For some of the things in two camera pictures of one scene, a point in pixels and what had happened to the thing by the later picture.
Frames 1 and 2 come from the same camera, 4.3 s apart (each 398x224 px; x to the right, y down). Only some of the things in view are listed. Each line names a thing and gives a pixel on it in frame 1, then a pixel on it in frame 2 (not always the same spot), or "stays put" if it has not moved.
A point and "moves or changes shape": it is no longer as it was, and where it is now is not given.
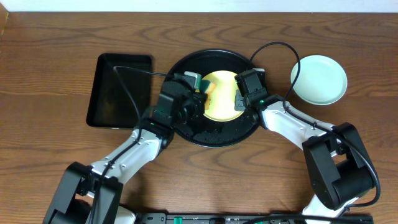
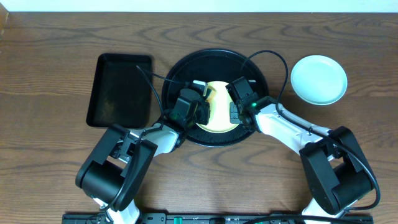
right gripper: [238, 106] to [232, 114]
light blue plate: [322, 79] stays put
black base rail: [176, 218] stays put
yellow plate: [221, 107] moves or changes shape
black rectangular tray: [111, 104] stays put
